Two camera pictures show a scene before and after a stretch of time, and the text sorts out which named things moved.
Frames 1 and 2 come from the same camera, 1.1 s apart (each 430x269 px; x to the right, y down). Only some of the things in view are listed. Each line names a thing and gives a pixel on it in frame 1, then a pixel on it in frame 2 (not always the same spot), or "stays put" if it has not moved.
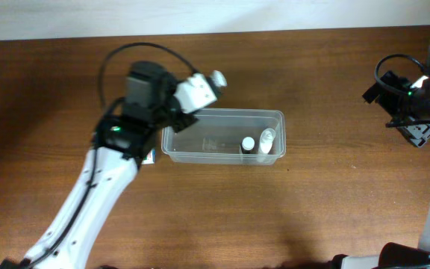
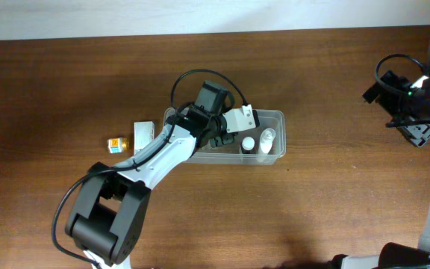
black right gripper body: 408,116 stays put
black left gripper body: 171,112 -> 222,134
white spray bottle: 266,143 stays put
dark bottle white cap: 247,145 stays put
